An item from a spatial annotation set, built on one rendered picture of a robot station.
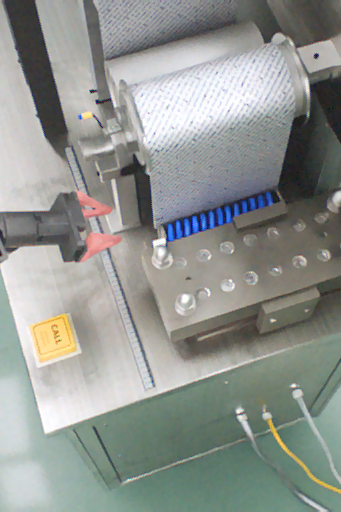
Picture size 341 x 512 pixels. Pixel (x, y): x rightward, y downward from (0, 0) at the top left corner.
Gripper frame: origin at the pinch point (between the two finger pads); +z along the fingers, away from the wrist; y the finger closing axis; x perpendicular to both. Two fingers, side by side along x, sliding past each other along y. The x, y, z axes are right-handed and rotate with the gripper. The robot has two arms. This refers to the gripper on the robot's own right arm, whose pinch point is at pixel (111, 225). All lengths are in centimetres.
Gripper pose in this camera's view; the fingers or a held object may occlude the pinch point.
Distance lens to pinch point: 129.5
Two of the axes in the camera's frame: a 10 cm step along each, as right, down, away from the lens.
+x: 4.4, -4.9, -7.5
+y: 3.1, 8.7, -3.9
